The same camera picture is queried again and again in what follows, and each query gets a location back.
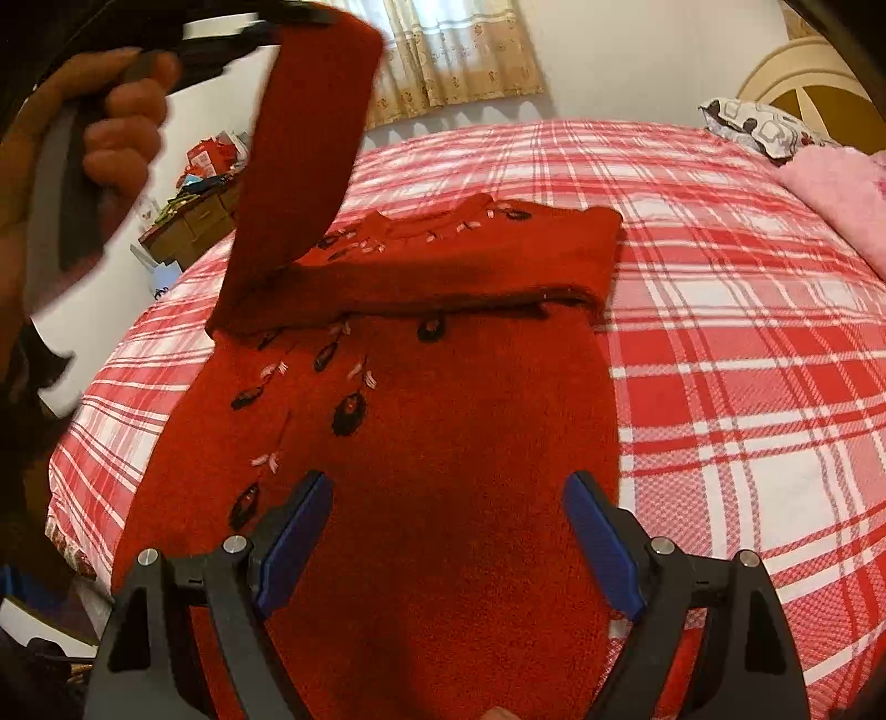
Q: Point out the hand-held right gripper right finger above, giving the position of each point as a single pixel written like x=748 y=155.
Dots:
x=602 y=547

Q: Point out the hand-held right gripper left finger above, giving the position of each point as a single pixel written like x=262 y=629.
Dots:
x=297 y=540

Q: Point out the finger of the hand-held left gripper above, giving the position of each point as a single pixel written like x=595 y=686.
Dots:
x=228 y=38

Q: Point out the red knit sweater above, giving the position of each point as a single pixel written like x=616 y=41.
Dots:
x=450 y=484

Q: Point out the person's left hand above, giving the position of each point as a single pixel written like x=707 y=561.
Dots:
x=131 y=97

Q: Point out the white plastic bag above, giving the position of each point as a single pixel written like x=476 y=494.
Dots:
x=156 y=273

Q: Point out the red gift box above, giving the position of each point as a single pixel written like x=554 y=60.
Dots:
x=207 y=159

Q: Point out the brown wooden dresser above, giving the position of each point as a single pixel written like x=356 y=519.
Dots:
x=201 y=221

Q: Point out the beige patterned curtain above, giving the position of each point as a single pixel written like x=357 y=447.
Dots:
x=450 y=55

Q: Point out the red plaid bed sheet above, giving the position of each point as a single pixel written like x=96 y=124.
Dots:
x=727 y=311

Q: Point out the pink floral pillow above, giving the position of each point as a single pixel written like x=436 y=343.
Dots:
x=844 y=194

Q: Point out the brown white patterned pillow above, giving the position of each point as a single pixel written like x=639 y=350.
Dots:
x=754 y=124

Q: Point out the cream wooden headboard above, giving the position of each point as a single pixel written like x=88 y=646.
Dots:
x=824 y=104

